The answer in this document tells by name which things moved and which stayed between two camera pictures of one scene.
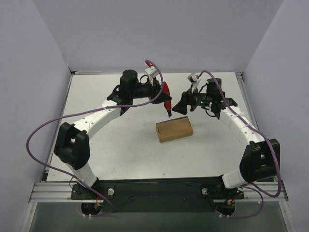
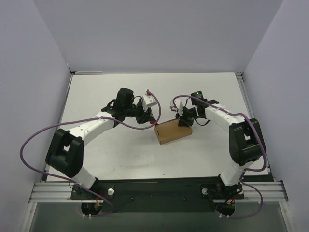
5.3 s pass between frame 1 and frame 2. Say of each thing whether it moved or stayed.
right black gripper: moved
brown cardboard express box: stayed
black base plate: stayed
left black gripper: moved
